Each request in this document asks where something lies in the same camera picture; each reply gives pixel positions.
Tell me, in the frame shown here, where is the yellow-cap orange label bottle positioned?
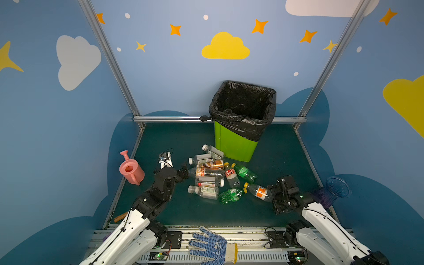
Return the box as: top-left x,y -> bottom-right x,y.
244,182 -> 273,202

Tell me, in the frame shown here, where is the crushed green bottle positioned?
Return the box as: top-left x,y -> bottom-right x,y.
219,188 -> 247,205

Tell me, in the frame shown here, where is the blue dotted work glove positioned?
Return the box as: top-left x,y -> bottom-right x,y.
188,226 -> 238,265

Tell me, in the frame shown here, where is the clear square white-cap bottle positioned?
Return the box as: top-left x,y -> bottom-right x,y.
202,144 -> 225,160

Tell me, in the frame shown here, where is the clear flat white-cap bottle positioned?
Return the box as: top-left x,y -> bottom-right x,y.
188,153 -> 214,165

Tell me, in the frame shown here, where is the brown coffee bottle middle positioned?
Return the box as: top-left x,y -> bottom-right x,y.
199,160 -> 224,170

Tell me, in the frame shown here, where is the blue plastic toy fork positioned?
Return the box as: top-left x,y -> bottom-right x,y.
113,212 -> 129,224

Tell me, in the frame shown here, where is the black bin liner bag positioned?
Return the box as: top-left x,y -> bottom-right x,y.
199,81 -> 277,142

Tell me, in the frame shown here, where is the pink watering can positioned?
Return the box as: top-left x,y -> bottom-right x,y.
119,150 -> 145,185

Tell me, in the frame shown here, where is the aluminium back frame rail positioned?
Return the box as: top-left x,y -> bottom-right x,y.
134,115 -> 308,125

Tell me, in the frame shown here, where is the green plastic trash bin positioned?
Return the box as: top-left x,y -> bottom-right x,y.
214,121 -> 258,162

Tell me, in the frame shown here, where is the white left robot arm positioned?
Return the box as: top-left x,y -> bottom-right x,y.
81,164 -> 189,265

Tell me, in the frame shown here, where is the red-cap orange tea bottle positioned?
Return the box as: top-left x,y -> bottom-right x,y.
188,167 -> 225,178

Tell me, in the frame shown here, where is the yellow-cap red label bottle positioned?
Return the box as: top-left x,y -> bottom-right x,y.
224,162 -> 240,188

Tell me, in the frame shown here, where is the green sprite bottle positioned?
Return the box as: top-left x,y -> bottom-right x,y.
231,163 -> 257,184

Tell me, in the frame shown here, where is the white-cap green label bottle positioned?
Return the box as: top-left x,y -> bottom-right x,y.
188,185 -> 219,200

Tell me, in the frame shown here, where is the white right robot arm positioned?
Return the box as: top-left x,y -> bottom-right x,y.
267,176 -> 390,265

